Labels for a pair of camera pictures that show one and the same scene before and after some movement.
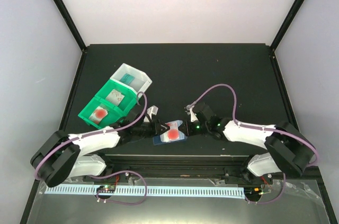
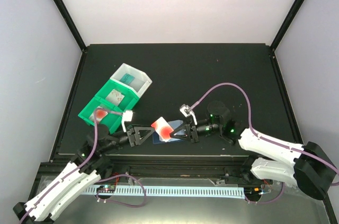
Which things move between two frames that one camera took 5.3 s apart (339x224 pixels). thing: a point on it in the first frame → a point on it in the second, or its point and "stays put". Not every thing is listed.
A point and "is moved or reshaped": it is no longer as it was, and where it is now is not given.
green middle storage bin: [118, 95] stays put
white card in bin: [115, 97] stays put
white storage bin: [132, 78] stays put
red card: [174, 133] is moved or reshaped
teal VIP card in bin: [127, 78] stays put
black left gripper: [156, 129] → [134, 136]
